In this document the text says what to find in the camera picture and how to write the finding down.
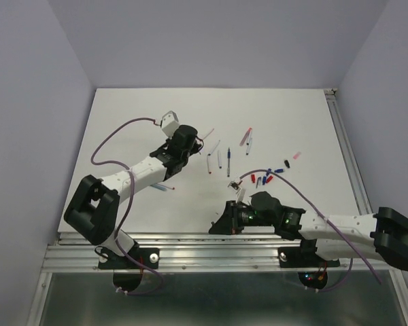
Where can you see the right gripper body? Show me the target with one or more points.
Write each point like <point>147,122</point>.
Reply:
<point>242,216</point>

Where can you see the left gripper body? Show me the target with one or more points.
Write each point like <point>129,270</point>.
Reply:
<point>194,150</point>

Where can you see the blue capped whiteboard marker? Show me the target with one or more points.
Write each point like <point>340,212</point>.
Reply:
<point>214,147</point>
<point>247,152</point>

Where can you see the blue ballpoint pen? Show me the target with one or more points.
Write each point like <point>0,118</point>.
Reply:
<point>228,170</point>

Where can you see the pink highlighter pen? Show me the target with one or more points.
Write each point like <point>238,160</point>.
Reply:
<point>245,137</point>

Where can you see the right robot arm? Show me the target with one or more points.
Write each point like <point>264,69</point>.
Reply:
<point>381,236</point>

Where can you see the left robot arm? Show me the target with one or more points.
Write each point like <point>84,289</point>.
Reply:
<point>93,208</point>

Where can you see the light blue highlighter pen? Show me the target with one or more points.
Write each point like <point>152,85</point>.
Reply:
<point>162,187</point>

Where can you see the black tipped marker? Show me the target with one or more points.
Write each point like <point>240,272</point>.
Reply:
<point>219,159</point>

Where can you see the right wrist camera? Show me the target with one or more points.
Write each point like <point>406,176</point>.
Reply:
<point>237,187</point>

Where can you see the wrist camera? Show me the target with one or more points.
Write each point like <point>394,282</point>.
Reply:
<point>237,187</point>
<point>169,123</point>

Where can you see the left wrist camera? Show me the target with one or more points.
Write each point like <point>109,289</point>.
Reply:
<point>169,123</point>

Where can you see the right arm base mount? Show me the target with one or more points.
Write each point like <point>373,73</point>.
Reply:
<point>293,257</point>

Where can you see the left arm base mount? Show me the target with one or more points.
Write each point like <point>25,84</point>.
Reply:
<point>108,260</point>

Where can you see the aluminium rail frame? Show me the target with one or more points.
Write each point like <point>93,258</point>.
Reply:
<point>213,280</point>

